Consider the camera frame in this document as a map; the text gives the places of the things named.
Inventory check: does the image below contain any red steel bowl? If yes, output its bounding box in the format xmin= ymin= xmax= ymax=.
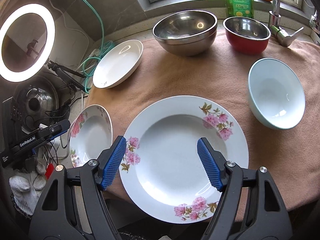
xmin=223 ymin=16 xmax=271 ymax=55

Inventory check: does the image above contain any white work glove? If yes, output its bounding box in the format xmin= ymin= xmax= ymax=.
xmin=9 ymin=158 xmax=47 ymax=216

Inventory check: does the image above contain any black tripod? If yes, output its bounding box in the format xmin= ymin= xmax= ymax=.
xmin=47 ymin=60 xmax=85 ymax=92

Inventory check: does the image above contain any pink towel mat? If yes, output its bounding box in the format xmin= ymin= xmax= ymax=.
xmin=86 ymin=31 xmax=319 ymax=210

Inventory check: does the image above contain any light blue ceramic bowl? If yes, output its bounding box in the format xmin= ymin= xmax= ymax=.
xmin=248 ymin=58 xmax=305 ymax=130

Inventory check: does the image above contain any black camera box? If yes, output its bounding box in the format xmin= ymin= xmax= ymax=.
xmin=2 ymin=96 xmax=23 ymax=152

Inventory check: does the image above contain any large steel bowl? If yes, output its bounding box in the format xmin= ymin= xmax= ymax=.
xmin=152 ymin=10 xmax=217 ymax=56

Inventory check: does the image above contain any floral plate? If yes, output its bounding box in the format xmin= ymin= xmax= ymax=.
xmin=69 ymin=105 xmax=113 ymax=167
xmin=120 ymin=95 xmax=249 ymax=224

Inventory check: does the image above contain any chrome kitchen faucet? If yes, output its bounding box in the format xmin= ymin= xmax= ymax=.
xmin=268 ymin=0 xmax=305 ymax=48

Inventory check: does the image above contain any teal hose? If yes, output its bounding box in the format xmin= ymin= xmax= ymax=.
xmin=62 ymin=0 xmax=116 ymax=93

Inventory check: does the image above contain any white plate grey branch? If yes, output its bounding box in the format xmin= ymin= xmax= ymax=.
xmin=93 ymin=40 xmax=143 ymax=88

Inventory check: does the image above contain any white power cable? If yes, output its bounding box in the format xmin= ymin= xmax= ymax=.
xmin=75 ymin=48 xmax=101 ymax=71

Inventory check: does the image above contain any white ring light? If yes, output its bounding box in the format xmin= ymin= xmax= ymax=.
xmin=1 ymin=4 xmax=55 ymax=82

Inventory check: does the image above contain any black cable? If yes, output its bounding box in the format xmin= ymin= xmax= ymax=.
xmin=24 ymin=89 xmax=83 ymax=160

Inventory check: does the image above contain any steel pot lid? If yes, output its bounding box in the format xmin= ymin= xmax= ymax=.
xmin=14 ymin=76 xmax=59 ymax=133

